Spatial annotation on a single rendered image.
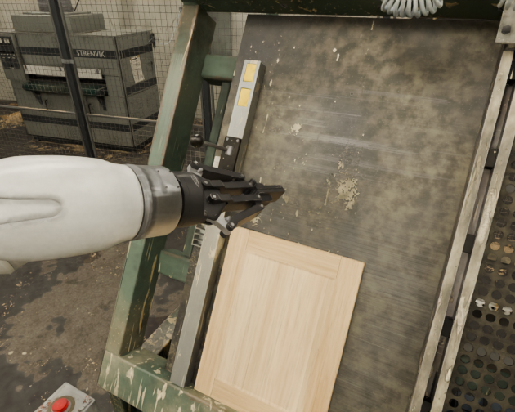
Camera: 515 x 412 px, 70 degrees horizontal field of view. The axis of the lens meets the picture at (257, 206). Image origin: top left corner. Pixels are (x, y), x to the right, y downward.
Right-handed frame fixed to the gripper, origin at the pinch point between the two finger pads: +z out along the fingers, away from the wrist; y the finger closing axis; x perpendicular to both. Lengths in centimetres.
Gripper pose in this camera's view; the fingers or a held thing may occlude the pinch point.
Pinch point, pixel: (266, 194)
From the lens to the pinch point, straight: 62.8
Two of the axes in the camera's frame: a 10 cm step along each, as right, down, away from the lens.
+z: 6.6, -0.6, 7.5
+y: -4.9, -7.9, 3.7
